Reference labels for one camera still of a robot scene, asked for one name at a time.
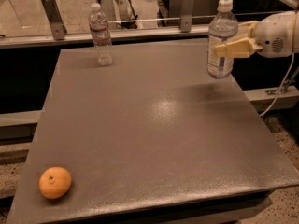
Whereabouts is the left metal bracket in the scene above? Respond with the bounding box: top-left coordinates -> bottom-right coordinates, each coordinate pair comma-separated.
41,0 -> 67,40

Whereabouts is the red label water bottle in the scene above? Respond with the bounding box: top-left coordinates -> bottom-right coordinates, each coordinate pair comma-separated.
89,3 -> 113,66

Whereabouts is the metal rail frame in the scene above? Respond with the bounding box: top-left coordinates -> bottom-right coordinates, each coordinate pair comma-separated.
0,24 -> 208,49

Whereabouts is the white cable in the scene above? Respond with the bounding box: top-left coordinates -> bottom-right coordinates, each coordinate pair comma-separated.
259,51 -> 296,118

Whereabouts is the orange fruit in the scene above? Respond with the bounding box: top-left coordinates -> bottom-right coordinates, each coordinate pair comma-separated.
38,167 -> 72,200

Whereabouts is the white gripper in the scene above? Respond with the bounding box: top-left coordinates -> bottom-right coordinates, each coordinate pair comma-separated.
214,11 -> 294,58

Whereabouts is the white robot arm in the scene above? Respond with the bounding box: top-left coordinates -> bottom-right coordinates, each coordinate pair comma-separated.
214,11 -> 299,58

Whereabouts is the right metal bracket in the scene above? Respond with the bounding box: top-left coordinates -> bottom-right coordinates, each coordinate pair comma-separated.
180,0 -> 194,33

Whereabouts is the metal bracket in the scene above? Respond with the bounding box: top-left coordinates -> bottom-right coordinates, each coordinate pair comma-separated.
180,0 -> 194,33
41,0 -> 67,40

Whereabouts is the blue label plastic bottle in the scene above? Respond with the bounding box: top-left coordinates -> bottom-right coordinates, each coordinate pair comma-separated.
206,0 -> 238,79

